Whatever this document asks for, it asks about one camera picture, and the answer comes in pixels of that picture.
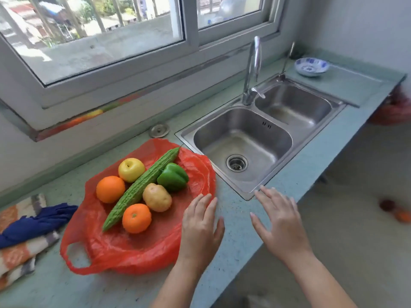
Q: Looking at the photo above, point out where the person's left hand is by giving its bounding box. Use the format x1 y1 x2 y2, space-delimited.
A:
176 193 225 273

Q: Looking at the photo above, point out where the person's right hand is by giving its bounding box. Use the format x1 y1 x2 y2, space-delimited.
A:
250 185 315 270

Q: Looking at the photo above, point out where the red plastic bag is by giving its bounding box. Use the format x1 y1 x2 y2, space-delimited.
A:
60 138 217 275

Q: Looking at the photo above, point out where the potato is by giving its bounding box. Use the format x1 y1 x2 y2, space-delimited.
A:
142 183 173 213

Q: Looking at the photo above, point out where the orange fruit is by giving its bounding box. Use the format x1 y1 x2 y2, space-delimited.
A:
122 203 152 234
96 175 126 204
394 209 411 224

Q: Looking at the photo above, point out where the green bell pepper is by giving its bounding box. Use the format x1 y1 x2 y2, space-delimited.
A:
156 162 190 193

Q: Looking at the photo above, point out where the green bitter gourd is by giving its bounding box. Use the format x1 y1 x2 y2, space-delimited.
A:
102 146 181 232

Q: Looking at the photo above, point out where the yellow apple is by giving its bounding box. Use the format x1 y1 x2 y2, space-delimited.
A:
118 157 146 184

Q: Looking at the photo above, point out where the red bell pepper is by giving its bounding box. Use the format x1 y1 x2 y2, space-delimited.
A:
378 198 396 213

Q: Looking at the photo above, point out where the metal sink drain strainer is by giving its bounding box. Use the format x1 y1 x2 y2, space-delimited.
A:
226 154 249 173

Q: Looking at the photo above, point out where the stainless steel sink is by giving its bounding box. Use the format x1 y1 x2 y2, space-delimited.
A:
174 73 347 201

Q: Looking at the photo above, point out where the round metal sink cap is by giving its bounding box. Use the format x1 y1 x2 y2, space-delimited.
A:
149 123 170 139

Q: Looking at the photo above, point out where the tall gooseneck metal faucet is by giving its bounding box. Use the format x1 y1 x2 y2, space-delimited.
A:
241 36 266 106

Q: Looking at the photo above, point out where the dark blue cloth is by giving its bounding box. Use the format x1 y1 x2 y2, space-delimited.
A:
0 203 79 249

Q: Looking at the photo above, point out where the blue patterned white plate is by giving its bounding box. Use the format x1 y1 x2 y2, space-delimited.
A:
294 57 330 77

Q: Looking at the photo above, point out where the orange striped beige towel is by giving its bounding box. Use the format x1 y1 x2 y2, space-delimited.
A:
0 193 60 291

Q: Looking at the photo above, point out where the white framed window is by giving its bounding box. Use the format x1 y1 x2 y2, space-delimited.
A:
0 0 286 142

